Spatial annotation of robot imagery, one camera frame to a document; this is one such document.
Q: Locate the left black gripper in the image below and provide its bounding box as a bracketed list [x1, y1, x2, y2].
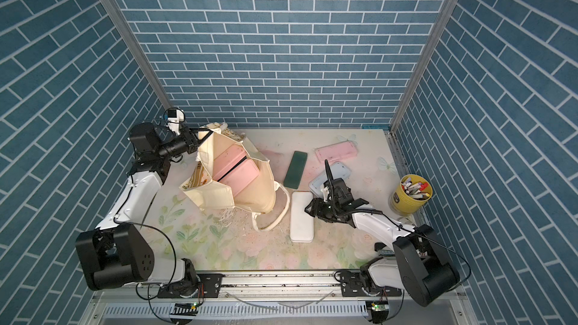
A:
[155, 128, 212, 161]

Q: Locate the light blue case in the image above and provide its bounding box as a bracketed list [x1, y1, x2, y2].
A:
[309, 162, 352, 197]

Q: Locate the white pencil case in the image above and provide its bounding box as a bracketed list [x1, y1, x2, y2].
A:
[290, 191, 314, 243]

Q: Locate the dark green pencil case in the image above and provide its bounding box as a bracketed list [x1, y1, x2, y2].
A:
[283, 151, 308, 190]

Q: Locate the cream canvas tote bag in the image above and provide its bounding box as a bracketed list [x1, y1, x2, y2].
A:
[180, 123, 291, 232]

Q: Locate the pink pencil case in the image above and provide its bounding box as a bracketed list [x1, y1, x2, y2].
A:
[314, 141, 358, 164]

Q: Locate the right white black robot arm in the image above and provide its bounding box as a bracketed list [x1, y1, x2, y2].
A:
[304, 178, 461, 307]

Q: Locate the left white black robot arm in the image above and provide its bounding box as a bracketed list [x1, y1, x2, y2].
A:
[75, 123, 212, 298]

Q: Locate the black grey stapler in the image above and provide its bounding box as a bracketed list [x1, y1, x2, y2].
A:
[374, 242, 395, 257]

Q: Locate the yellow pen holder cup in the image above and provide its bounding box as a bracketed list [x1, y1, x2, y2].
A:
[390, 175, 433, 216]

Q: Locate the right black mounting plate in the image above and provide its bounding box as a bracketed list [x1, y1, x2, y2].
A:
[334, 269, 402, 297]

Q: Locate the black mounting plate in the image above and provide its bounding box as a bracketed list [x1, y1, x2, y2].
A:
[334, 269, 402, 297]
[157, 273, 224, 299]

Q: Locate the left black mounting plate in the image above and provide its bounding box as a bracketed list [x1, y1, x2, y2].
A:
[157, 273, 224, 299]

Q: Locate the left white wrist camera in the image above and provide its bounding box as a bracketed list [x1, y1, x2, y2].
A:
[163, 107, 185, 135]

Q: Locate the aluminium front rail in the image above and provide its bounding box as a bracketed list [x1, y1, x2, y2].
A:
[80, 270, 477, 324]

